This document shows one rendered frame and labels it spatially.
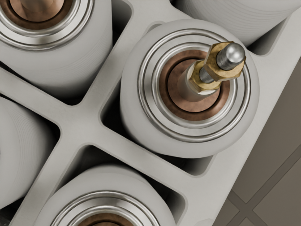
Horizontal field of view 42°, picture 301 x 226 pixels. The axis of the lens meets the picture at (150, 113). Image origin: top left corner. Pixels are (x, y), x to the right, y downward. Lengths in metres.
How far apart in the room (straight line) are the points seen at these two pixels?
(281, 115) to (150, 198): 0.33
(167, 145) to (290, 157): 0.32
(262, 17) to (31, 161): 0.20
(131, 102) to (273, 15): 0.13
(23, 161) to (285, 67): 0.23
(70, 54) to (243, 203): 0.34
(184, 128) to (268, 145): 0.30
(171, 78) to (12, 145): 0.11
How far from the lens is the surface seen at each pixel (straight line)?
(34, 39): 0.27
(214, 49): 0.19
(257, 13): 0.30
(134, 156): 0.33
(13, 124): 0.27
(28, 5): 0.26
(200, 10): 0.35
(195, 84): 0.22
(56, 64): 0.27
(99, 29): 0.27
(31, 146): 0.30
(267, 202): 0.55
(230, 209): 0.53
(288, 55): 0.37
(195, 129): 0.26
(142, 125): 0.26
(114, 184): 0.26
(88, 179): 0.26
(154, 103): 0.25
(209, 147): 0.26
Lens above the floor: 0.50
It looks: 83 degrees down
